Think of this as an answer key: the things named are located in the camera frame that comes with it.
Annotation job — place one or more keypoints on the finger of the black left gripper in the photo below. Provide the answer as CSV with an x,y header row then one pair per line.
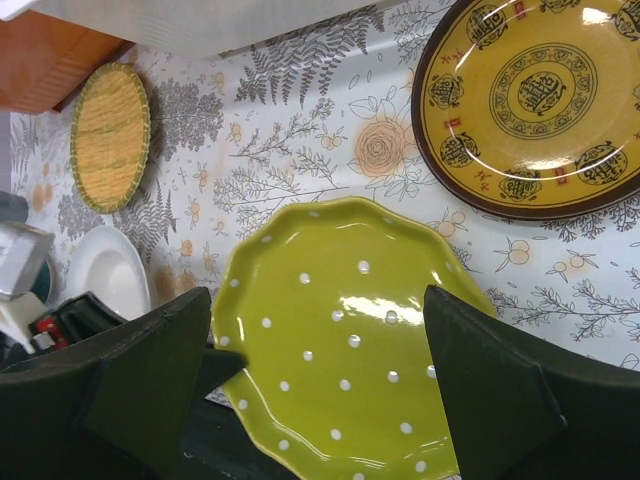
x,y
217,367

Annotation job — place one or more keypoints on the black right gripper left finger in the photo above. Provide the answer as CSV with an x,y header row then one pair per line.
x,y
111,406

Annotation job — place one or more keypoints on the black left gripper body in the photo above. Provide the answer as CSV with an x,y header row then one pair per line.
x,y
73,321

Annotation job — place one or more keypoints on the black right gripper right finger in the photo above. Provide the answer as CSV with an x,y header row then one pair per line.
x,y
519,407

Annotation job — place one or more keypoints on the green polka dot plate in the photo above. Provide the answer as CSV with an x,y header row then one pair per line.
x,y
325,304

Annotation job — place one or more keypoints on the orange plastic bin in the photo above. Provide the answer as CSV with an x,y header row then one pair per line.
x,y
44,60

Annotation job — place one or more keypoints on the white plastic bin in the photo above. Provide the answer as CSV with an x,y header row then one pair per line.
x,y
193,29

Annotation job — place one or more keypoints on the teal white dotted mug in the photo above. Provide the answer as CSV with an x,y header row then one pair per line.
x,y
47,277

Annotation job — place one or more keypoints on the small white bowl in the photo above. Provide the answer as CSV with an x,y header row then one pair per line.
x,y
108,265

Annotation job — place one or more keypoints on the round woven bamboo mat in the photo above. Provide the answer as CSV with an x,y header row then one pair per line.
x,y
110,137

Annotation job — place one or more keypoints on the yellow brown patterned plate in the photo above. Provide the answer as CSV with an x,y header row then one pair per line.
x,y
530,109

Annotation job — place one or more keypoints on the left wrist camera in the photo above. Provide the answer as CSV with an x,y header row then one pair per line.
x,y
17,314

